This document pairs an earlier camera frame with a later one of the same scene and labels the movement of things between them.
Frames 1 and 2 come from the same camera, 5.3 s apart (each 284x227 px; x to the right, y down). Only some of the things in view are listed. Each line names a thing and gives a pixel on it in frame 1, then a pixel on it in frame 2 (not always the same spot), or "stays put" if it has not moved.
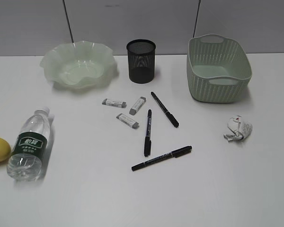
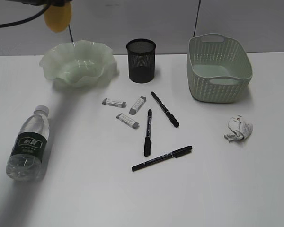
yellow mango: x=0 y=149 -> x=58 y=18
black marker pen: x=175 y=153 stays put
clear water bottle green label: x=25 y=161 stays put
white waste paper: x=237 y=129 stays put
